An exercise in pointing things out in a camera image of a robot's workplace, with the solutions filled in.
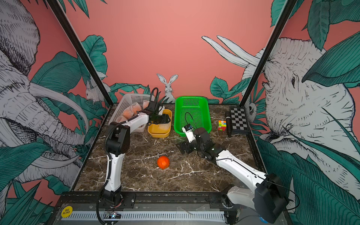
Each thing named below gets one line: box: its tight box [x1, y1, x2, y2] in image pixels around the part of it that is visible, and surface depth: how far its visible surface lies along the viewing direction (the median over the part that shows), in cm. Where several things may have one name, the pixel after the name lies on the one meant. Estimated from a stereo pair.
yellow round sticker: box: [60, 205, 73, 218], surface depth 71 cm
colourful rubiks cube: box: [217, 120, 227, 132], surface depth 105 cm
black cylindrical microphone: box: [225, 111, 232, 138], surface depth 106 cm
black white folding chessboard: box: [230, 107, 250, 135], surface depth 109 cm
